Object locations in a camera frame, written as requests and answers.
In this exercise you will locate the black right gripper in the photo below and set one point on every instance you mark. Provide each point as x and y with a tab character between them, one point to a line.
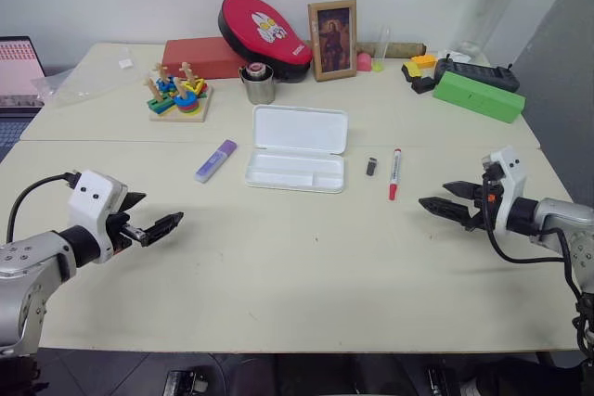
488	210

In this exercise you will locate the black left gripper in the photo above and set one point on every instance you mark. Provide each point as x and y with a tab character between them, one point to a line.
118	231

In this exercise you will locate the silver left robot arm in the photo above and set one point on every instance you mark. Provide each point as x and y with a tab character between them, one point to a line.
28	271

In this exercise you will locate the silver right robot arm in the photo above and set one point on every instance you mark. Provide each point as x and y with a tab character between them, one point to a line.
557	220

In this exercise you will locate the white plastic case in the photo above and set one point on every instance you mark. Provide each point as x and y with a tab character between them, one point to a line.
299	136

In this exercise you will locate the red and white marker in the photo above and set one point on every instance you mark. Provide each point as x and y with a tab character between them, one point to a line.
395	173

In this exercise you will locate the purple highlighter pen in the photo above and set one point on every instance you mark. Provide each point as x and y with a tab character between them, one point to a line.
215	162

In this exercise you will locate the green rectangular box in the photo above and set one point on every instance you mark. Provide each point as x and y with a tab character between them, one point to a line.
478	97

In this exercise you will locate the wooden colourful stacking toy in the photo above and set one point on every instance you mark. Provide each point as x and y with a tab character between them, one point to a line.
181	99

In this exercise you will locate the black remote controller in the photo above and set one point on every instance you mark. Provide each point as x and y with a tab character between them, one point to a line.
487	76

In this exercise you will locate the yellow and black block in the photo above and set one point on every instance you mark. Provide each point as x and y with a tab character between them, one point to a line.
410	70

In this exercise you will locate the yellow toy brick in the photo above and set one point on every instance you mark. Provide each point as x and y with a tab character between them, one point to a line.
423	60

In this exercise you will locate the clear plastic bag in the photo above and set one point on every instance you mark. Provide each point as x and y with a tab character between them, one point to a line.
79	80

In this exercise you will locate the brown wooden roll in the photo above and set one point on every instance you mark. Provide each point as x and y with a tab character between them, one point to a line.
404	48

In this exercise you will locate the red rectangular box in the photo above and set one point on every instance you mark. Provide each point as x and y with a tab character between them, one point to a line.
199	60

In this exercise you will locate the small pink cap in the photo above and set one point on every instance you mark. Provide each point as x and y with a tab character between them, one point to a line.
364	63

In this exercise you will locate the steel cup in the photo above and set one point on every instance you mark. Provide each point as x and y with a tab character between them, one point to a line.
260	90

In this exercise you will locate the clear tube with green base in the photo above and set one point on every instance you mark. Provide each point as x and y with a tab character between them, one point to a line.
383	50

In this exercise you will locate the red round item in cup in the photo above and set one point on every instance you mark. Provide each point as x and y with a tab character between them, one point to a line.
256	70

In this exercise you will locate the open laptop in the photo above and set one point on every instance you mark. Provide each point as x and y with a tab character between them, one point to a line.
16	76

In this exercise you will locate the clear bottle with green lid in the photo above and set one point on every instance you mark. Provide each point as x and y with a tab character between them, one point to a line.
492	11

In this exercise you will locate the wooden framed picture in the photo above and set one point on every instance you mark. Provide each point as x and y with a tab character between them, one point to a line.
332	39

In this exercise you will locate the red and black padded target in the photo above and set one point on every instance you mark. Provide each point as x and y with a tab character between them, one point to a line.
260	29

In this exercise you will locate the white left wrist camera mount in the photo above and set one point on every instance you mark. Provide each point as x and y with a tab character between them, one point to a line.
90	203

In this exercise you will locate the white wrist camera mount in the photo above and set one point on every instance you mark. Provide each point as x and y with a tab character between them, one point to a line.
90	203
512	175

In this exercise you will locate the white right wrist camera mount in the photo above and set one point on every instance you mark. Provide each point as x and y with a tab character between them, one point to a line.
512	175

